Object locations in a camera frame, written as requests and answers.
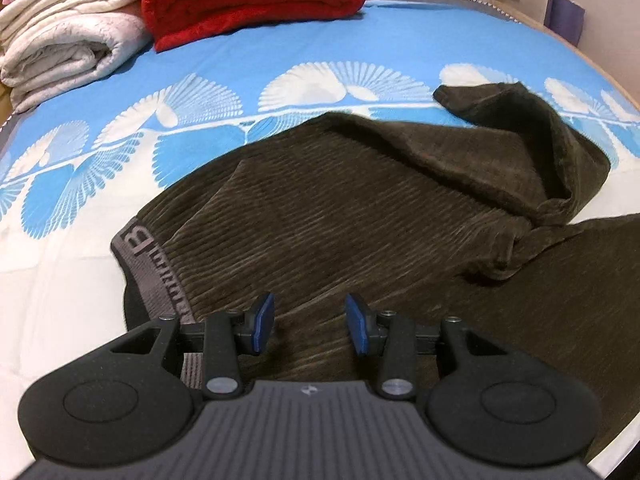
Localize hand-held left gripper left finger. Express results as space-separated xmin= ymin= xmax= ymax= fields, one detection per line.
xmin=107 ymin=292 xmax=278 ymax=402

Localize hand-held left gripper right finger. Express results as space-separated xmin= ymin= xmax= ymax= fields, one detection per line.
xmin=345 ymin=292 xmax=511 ymax=402

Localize brown corduroy pants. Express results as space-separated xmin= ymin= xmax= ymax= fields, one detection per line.
xmin=110 ymin=81 xmax=640 ymax=456

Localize blue white printed bed sheet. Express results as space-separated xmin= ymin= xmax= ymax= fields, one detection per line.
xmin=0 ymin=0 xmax=640 ymax=463

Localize red folded blanket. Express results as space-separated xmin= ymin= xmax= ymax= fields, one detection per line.
xmin=141 ymin=0 xmax=369 ymax=53

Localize white quilted folded blanket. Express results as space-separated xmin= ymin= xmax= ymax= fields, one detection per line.
xmin=0 ymin=10 xmax=154 ymax=114

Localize purple board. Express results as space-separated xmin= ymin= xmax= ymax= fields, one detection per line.
xmin=544 ymin=0 xmax=586 ymax=47

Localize wooden bed frame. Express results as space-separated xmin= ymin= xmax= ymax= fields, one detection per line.
xmin=500 ymin=4 xmax=640 ymax=96

